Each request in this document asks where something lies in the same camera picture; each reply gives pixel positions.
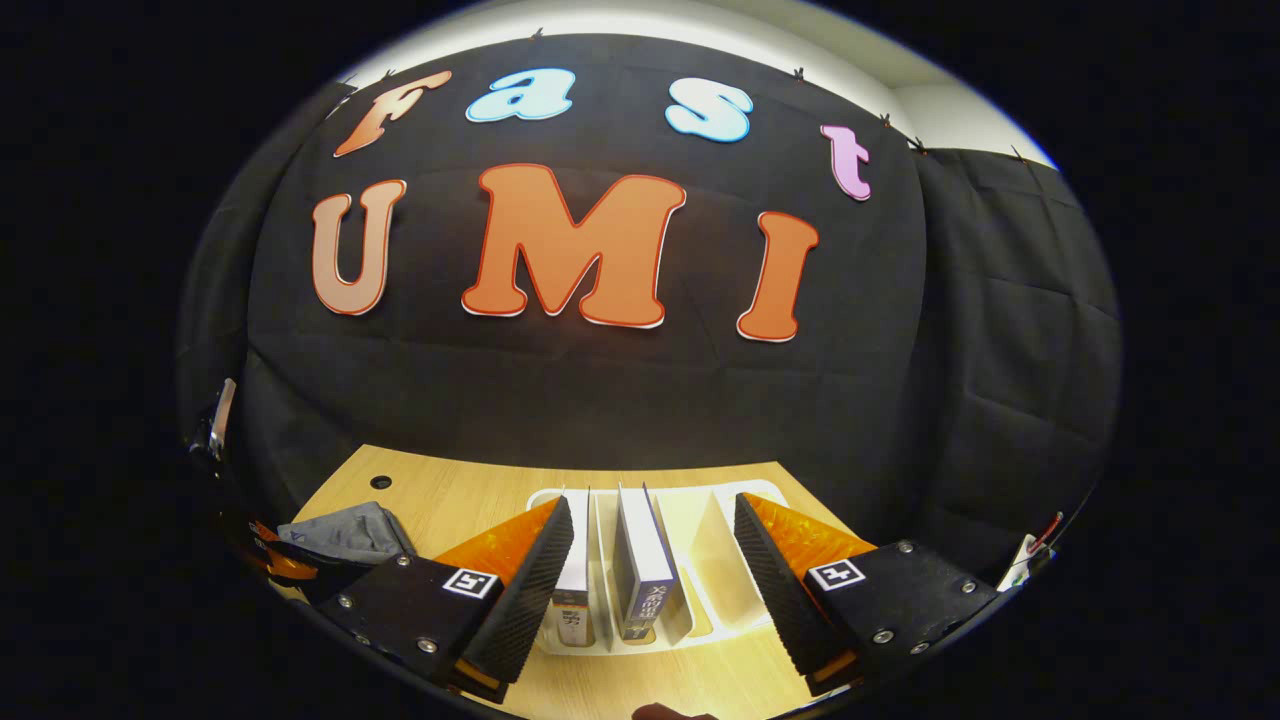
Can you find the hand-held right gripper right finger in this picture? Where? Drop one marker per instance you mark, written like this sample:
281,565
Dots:
775,590

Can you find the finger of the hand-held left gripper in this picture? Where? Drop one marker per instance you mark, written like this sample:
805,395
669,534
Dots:
280,562

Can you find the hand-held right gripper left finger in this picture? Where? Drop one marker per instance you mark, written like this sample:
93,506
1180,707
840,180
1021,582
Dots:
530,600

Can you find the white spine book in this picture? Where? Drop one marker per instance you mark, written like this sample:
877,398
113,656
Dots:
575,620

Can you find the white bookshelf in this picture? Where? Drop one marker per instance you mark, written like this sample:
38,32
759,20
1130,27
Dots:
715,560

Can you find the grey schoolbag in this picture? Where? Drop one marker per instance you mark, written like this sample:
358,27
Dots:
350,535

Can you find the blue picture cover book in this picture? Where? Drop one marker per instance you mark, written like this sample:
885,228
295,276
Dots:
645,560

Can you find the white and red object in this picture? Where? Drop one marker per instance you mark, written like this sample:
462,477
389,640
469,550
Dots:
1020,560

